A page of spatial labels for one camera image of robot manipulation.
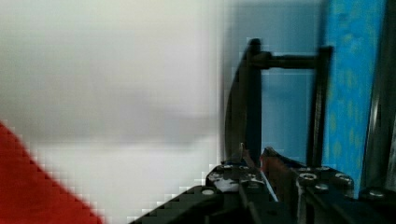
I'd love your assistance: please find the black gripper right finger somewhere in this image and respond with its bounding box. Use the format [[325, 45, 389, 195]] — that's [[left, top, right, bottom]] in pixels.
[[260, 147, 354, 224]]

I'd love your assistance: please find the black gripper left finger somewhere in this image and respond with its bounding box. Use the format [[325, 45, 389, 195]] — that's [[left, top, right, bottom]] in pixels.
[[205, 143, 262, 192]]

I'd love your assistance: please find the silver toaster oven blue door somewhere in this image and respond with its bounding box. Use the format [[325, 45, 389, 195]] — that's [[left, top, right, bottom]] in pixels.
[[222, 0, 394, 190]]

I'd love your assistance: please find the red ketchup bottle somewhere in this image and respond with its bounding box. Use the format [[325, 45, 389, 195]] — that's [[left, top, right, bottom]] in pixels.
[[0, 126, 104, 224]]

